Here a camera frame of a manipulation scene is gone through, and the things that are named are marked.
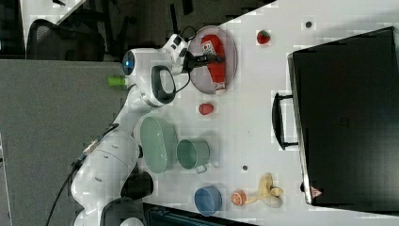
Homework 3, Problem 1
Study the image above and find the blue bowl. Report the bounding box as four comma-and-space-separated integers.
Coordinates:
194, 186, 222, 217

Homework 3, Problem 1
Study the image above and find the green cup with handle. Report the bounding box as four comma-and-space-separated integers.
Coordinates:
177, 138, 210, 174

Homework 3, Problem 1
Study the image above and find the red ketchup bottle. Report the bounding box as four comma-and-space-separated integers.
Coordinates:
200, 34, 226, 93

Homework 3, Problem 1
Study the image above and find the black office chair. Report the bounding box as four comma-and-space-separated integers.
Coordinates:
25, 19, 105, 61

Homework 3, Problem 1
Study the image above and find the red toy tomato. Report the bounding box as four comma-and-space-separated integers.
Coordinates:
199, 103, 214, 116

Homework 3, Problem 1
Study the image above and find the toy orange half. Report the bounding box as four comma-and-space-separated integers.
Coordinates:
231, 189, 247, 206

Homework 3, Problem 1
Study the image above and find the grey round plate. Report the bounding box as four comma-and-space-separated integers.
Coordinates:
188, 25, 237, 95

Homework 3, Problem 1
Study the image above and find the green perforated colander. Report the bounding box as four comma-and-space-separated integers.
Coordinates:
140, 117, 178, 173

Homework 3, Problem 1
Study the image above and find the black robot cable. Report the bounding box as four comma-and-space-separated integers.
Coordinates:
45, 25, 199, 226

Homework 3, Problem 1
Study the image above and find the red toy strawberry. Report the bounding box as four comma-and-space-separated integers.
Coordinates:
257, 30, 271, 44

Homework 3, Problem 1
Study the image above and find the toy peeled banana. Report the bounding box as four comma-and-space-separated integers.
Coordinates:
245, 172, 283, 208

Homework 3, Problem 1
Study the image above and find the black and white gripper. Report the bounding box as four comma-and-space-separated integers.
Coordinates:
162, 34, 224, 75

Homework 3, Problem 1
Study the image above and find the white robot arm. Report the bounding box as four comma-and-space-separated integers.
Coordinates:
71, 34, 225, 226

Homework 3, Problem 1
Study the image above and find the black and steel toaster oven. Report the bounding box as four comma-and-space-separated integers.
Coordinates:
287, 26, 399, 216

